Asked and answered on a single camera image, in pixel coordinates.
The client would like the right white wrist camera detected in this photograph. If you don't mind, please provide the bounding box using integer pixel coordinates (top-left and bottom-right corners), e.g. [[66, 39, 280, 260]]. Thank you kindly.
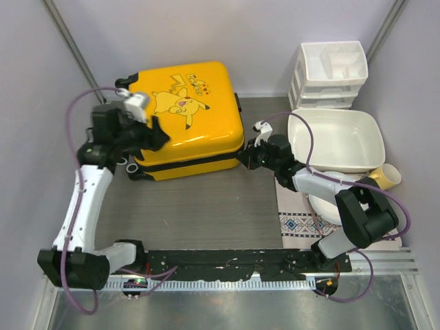
[[252, 121, 273, 147]]

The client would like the grey cable duct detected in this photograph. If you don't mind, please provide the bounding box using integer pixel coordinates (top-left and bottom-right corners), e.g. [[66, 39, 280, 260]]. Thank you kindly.
[[100, 275, 316, 292]]

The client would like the white round plate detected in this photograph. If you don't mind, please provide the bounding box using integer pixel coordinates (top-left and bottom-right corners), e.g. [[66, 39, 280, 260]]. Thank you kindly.
[[309, 171, 363, 226]]

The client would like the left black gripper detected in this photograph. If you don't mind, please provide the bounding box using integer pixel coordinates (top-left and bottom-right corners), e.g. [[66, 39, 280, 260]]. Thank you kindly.
[[116, 110, 173, 153]]

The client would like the aluminium frame rail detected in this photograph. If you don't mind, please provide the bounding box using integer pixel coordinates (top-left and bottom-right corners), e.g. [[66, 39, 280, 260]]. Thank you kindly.
[[43, 249, 420, 279]]

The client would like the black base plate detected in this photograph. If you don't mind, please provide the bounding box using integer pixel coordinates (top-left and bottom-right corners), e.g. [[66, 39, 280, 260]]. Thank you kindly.
[[125, 249, 352, 282]]

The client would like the yellow Pikachu suitcase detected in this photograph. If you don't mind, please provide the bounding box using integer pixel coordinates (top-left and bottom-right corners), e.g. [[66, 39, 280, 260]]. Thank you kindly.
[[115, 61, 245, 181]]

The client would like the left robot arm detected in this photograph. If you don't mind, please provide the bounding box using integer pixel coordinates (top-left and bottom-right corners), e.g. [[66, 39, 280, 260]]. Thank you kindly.
[[37, 102, 170, 290]]

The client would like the yellow mug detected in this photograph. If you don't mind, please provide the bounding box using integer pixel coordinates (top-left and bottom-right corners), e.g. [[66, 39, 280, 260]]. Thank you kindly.
[[368, 164, 402, 190]]

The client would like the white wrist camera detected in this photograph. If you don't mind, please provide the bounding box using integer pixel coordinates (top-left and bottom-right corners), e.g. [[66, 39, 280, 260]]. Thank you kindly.
[[252, 121, 273, 147], [116, 88, 150, 124]]

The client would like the patterned placemat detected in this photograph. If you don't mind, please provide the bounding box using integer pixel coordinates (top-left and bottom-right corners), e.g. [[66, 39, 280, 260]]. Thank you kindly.
[[274, 174, 403, 249]]

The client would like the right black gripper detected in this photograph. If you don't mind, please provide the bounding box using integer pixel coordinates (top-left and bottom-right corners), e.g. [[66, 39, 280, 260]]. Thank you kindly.
[[237, 137, 280, 171]]

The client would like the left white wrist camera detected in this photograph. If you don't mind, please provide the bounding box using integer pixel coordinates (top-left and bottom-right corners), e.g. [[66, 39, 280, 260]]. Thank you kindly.
[[116, 88, 150, 124]]

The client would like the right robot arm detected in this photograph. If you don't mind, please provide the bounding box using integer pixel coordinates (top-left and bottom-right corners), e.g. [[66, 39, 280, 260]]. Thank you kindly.
[[236, 134, 399, 272]]

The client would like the white plastic basin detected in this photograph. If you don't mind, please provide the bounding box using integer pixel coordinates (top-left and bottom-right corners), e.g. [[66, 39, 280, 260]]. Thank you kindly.
[[287, 109, 386, 173]]

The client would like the white drawer organizer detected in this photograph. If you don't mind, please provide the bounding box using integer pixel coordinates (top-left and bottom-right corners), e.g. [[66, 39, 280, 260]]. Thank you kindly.
[[288, 41, 369, 109]]

